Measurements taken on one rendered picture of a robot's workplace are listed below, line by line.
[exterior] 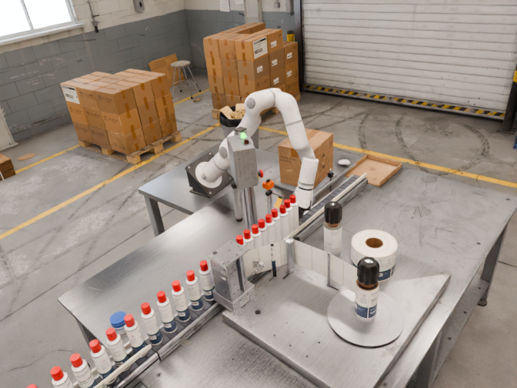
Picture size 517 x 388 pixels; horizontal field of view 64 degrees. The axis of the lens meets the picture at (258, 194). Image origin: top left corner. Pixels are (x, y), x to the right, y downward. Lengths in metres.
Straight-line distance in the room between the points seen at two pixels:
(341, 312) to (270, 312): 0.30
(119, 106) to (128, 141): 0.43
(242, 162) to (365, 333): 0.86
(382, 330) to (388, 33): 4.95
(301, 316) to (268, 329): 0.15
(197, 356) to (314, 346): 0.47
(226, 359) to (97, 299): 0.75
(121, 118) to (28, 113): 2.28
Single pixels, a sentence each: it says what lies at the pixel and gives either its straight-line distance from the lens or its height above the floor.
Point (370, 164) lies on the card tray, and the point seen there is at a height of 0.83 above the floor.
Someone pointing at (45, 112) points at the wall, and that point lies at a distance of 7.25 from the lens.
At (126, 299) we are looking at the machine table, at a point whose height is 0.83.
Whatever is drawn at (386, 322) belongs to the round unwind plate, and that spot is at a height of 0.89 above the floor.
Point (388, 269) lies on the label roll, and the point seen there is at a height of 0.94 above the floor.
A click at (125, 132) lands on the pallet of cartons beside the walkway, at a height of 0.42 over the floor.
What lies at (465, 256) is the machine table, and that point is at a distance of 2.29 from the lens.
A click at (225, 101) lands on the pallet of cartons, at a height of 0.29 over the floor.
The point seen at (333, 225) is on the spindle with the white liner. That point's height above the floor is 1.08.
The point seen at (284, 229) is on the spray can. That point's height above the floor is 0.96.
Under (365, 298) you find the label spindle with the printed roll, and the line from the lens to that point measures 1.70.
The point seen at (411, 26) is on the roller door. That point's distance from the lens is 6.11.
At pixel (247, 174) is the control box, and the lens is 1.85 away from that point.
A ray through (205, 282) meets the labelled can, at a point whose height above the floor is 1.00.
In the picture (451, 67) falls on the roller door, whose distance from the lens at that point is 6.06.
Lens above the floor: 2.24
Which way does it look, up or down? 32 degrees down
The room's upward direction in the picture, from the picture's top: 6 degrees counter-clockwise
